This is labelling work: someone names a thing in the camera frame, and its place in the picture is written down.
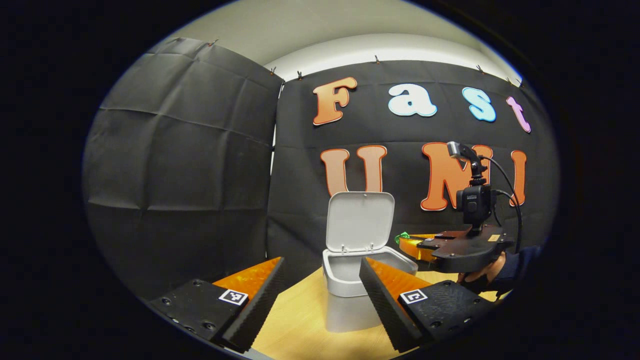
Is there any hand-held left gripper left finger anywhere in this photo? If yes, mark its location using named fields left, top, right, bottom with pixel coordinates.
left=150, top=256, right=286, bottom=352

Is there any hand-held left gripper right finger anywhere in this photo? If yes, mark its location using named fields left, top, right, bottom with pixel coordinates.
left=359, top=257, right=496, bottom=353

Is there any white desktop garbage bin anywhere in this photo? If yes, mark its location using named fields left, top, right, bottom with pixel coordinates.
left=322, top=191, right=419, bottom=334

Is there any wooden desktop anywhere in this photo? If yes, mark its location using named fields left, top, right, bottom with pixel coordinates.
left=250, top=265, right=501, bottom=360

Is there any black backdrop cloth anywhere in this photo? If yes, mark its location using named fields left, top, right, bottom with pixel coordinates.
left=82, top=37, right=560, bottom=301

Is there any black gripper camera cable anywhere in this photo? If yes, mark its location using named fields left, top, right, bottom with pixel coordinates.
left=480, top=156, right=524, bottom=253

